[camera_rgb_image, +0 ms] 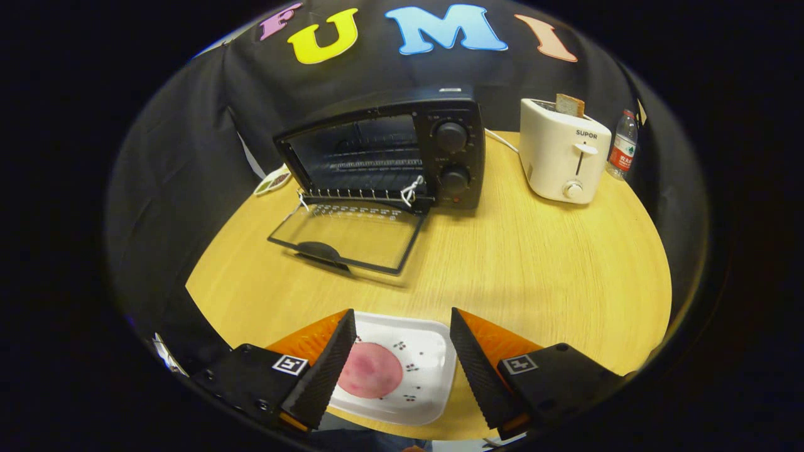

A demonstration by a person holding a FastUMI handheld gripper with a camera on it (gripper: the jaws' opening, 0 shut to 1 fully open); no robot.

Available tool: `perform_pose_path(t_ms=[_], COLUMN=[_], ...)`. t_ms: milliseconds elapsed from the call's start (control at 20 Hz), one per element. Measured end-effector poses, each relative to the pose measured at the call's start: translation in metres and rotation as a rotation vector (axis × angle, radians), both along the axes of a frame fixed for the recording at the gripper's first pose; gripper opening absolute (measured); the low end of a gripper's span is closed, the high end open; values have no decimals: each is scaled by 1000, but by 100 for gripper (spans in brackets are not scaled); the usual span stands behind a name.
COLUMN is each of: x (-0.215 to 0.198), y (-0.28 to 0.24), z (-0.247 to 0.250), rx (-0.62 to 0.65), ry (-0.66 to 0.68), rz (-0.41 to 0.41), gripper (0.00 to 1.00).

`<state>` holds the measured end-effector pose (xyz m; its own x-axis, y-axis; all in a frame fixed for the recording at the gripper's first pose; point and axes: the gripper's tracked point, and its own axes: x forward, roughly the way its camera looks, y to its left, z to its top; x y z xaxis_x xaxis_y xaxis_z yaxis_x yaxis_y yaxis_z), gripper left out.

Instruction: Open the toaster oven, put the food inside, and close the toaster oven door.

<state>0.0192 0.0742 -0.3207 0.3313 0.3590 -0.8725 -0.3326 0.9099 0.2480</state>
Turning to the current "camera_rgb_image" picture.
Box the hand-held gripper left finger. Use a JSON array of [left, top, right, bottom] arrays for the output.
[[188, 308, 359, 434]]

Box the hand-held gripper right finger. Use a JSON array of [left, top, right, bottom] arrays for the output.
[[449, 306, 629, 441]]

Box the pink ham slice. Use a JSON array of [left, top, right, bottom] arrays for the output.
[[338, 342, 404, 400]]

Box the white rectangular food tray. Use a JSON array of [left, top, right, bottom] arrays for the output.
[[327, 312, 458, 428]]

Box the black toaster oven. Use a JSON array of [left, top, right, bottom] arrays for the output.
[[267, 85, 487, 277]]

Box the white pop-up toaster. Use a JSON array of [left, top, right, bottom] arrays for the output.
[[519, 97, 612, 205]]

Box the white divided condiment dish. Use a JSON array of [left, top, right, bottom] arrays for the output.
[[253, 164, 293, 196]]

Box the clear water bottle red label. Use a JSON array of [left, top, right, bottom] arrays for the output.
[[606, 109, 639, 181]]

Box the brown bread slice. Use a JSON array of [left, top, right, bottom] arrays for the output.
[[555, 93, 586, 119]]

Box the metal oven wire rack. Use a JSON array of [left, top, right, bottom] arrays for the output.
[[300, 148, 434, 205]]

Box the white power cord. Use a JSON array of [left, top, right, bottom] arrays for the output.
[[485, 128, 521, 154]]

